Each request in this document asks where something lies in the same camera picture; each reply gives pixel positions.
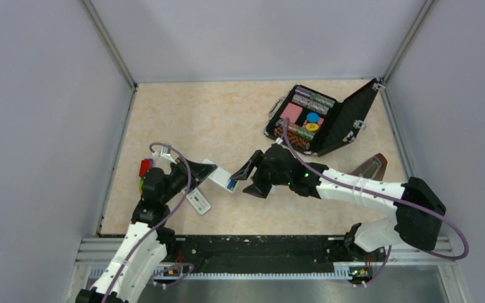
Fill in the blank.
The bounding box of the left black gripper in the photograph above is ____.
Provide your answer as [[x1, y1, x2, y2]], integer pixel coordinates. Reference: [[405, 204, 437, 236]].
[[160, 155, 217, 203]]

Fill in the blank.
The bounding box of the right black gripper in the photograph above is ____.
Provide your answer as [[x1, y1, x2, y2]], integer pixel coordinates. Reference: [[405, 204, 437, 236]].
[[232, 150, 292, 198]]

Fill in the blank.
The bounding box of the blue battery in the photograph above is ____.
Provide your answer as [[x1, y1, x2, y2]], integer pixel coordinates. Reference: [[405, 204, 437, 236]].
[[227, 179, 236, 189]]

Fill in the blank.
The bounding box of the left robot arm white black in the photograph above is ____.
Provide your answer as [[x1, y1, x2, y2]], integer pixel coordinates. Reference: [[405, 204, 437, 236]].
[[75, 158, 217, 302]]

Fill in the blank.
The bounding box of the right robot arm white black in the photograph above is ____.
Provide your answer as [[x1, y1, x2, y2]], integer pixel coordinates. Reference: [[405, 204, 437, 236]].
[[231, 144, 446, 260]]

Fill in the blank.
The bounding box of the white remote control with screen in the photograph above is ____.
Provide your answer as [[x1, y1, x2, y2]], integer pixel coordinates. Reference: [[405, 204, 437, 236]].
[[186, 188, 211, 215]]

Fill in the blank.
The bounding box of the orange black chip row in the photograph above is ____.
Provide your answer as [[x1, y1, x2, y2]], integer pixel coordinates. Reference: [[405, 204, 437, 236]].
[[274, 119, 311, 150]]

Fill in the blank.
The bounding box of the green chip stack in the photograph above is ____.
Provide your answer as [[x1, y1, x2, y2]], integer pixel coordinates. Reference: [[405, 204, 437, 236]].
[[296, 127, 315, 141]]

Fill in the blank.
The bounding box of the yellow dealer chip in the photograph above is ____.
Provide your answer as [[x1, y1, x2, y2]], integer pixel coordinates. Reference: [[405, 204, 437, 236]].
[[305, 123, 320, 132]]

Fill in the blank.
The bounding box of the pink card deck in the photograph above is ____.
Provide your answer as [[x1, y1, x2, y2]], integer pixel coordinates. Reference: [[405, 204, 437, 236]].
[[280, 103, 303, 123]]

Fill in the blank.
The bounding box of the black poker chip case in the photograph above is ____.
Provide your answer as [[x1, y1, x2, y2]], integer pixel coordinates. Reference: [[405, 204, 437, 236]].
[[263, 78, 383, 157]]

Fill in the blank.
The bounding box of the blue dealer chip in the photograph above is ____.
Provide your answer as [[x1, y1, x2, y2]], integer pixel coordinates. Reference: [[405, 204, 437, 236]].
[[306, 112, 320, 124]]

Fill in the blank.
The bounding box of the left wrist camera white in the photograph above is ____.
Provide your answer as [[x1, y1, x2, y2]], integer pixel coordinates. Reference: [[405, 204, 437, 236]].
[[152, 145, 176, 163]]

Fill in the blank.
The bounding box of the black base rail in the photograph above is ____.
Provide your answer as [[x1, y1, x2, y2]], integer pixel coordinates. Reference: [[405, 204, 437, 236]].
[[164, 235, 385, 274]]

